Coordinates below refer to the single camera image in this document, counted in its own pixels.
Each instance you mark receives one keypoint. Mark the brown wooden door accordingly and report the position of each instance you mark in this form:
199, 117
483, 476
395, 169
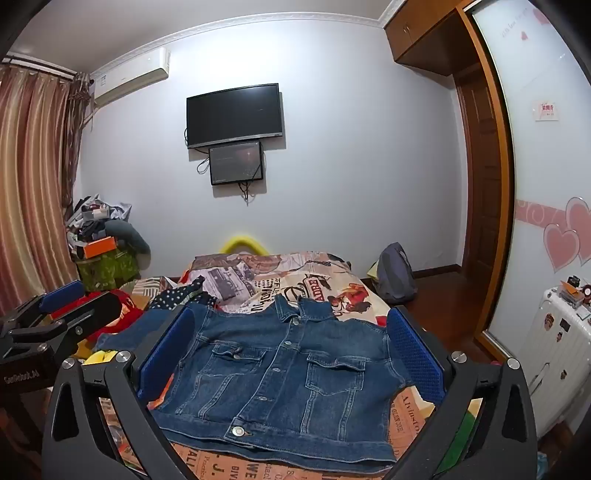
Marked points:
475, 184

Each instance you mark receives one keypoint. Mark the navy patterned sweater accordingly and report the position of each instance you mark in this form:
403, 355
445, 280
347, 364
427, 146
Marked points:
175, 297

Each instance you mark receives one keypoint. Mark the white red wardrobe sticker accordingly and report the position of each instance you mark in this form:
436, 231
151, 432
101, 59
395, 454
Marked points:
548, 110

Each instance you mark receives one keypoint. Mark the printed bed sheet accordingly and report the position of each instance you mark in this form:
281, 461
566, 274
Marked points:
314, 286

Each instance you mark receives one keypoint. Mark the pile of clutter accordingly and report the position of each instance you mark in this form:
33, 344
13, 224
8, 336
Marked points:
92, 214

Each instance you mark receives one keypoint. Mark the red plush toy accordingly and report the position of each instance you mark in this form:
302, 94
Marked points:
131, 318

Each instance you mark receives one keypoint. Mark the white air conditioner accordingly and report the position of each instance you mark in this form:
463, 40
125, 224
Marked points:
134, 76

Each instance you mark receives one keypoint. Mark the white heart-print wardrobe door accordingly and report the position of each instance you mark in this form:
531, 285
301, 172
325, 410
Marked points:
545, 184

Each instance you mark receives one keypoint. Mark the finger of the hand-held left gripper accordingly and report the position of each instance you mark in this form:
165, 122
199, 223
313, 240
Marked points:
94, 310
62, 295

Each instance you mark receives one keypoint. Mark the striped brown curtain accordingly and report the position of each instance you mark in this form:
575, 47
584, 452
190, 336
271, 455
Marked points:
32, 184

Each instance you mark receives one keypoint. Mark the blue denim jacket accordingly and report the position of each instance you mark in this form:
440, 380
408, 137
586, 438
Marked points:
286, 369

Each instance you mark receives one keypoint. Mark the yellow cloth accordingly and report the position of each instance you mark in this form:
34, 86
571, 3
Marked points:
99, 356

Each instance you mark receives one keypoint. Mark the orange box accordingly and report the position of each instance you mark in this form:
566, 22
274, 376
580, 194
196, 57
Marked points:
99, 247

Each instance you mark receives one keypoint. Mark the green patterned bag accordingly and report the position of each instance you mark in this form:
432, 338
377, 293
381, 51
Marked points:
106, 272

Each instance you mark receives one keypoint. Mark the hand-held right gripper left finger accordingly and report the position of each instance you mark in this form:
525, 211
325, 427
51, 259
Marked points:
166, 350

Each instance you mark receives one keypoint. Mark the small black wall monitor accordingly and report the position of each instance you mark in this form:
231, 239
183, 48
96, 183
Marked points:
235, 161

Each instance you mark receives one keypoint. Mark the wooden overhead cabinet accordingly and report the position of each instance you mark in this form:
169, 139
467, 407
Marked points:
415, 32

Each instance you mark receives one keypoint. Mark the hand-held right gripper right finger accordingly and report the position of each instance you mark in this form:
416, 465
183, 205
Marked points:
415, 355

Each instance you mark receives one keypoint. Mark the green cloth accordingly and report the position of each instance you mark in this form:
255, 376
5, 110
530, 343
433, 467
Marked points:
461, 438

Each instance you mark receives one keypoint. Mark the black wall television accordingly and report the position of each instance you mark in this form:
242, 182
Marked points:
233, 115

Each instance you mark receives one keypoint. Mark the grey backpack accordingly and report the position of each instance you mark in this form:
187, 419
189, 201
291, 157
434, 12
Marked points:
397, 272

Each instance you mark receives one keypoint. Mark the white suitcase with stickers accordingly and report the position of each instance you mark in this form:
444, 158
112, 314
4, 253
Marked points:
554, 360

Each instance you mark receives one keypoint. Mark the orange item on suitcase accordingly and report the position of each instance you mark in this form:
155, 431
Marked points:
569, 294

